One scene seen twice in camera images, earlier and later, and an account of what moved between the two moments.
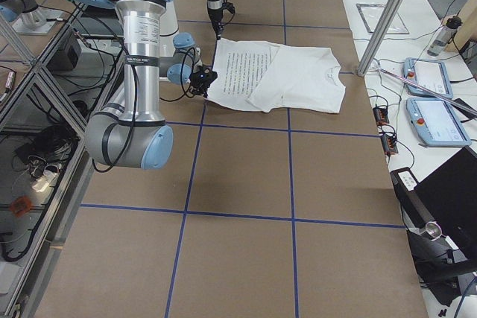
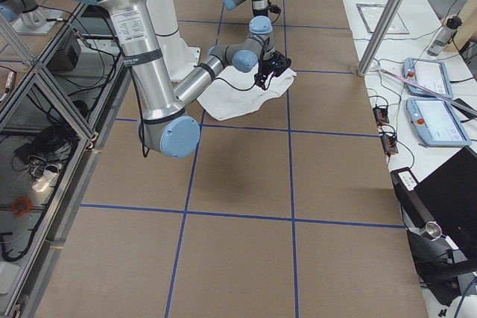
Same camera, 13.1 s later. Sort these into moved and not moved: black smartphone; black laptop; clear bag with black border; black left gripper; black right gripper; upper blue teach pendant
Moved: black left gripper; black right gripper
Not moved: clear bag with black border; black laptop; upper blue teach pendant; black smartphone
